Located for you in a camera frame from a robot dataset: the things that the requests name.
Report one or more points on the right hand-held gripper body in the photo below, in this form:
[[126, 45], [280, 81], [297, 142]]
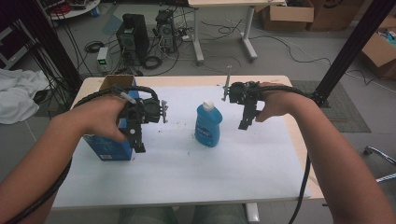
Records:
[[244, 93]]

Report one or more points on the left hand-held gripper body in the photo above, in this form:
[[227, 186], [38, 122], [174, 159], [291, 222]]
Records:
[[145, 109]]

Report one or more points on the person's right hand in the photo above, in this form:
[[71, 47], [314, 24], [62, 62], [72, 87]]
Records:
[[277, 102]]

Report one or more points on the person's left hand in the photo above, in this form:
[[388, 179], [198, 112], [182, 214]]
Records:
[[102, 115]]

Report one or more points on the blue bottle with white cap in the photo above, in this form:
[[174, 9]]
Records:
[[208, 126]]

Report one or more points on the blue cardboard box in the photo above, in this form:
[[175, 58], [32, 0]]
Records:
[[109, 146]]

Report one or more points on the white table mat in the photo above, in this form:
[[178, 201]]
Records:
[[193, 174]]

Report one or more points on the white power supply unit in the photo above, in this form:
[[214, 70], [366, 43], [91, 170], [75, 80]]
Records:
[[102, 59]]

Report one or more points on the white-legged desk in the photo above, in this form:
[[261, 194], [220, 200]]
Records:
[[224, 3]]

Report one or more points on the open computer case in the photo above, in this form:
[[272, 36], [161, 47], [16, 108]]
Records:
[[166, 29]]

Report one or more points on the black computer tower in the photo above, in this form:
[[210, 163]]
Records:
[[137, 34]]

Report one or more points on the brown cardboard box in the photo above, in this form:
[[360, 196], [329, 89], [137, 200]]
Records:
[[378, 53], [336, 14], [288, 15]]

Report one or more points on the dark floor mat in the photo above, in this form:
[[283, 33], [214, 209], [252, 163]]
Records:
[[342, 109]]

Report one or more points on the round white table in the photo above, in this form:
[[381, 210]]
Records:
[[77, 9]]

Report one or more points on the white cloth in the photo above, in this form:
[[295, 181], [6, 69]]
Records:
[[18, 93]]

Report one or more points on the black metal frame post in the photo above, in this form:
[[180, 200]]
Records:
[[59, 56], [351, 49]]

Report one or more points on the metal chair frame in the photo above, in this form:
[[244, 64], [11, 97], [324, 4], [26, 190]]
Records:
[[384, 158]]

